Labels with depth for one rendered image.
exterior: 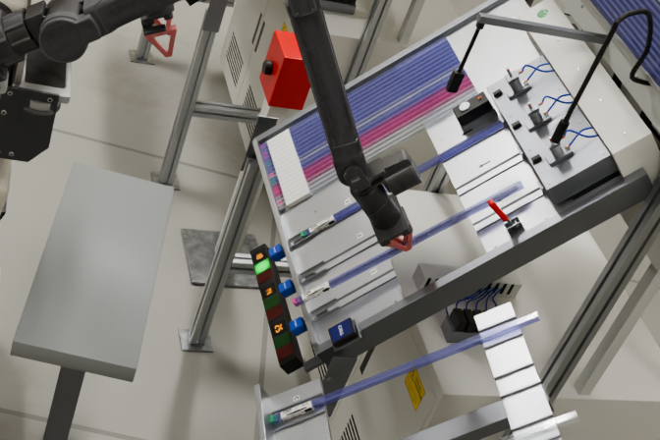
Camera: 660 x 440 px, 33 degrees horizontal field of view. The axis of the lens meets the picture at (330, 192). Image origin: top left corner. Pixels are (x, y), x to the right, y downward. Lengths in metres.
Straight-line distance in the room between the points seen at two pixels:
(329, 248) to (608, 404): 0.73
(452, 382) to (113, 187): 0.89
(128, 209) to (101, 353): 0.45
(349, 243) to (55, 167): 1.51
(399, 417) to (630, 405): 0.52
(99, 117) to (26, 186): 0.48
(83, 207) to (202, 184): 1.22
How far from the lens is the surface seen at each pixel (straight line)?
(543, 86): 2.31
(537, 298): 2.77
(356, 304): 2.23
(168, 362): 3.10
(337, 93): 1.94
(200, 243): 3.47
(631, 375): 2.72
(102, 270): 2.40
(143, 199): 2.61
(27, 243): 3.35
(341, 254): 2.33
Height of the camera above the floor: 2.20
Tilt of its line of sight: 34 degrees down
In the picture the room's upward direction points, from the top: 22 degrees clockwise
